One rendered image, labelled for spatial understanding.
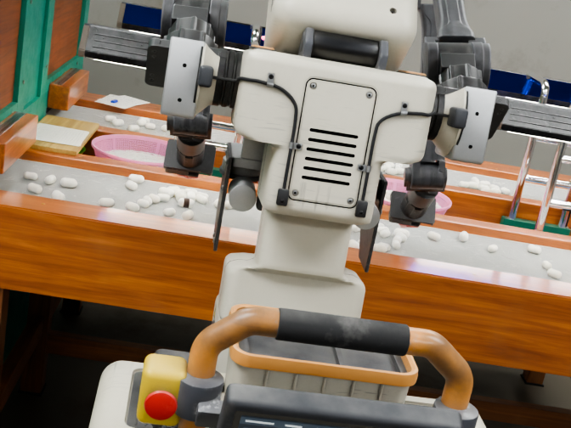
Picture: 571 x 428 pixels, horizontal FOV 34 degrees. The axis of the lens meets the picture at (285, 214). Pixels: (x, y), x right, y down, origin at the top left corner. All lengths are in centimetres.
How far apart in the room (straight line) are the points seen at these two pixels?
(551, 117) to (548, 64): 182
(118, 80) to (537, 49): 174
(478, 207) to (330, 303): 136
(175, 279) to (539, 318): 78
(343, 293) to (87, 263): 70
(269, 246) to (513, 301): 79
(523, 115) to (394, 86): 96
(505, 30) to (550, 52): 22
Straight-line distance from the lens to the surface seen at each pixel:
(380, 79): 131
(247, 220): 215
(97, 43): 216
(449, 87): 145
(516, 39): 401
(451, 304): 201
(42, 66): 261
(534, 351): 210
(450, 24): 162
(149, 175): 233
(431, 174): 190
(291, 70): 129
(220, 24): 146
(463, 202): 273
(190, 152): 185
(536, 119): 225
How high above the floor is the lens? 141
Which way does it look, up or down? 17 degrees down
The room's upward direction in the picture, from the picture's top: 11 degrees clockwise
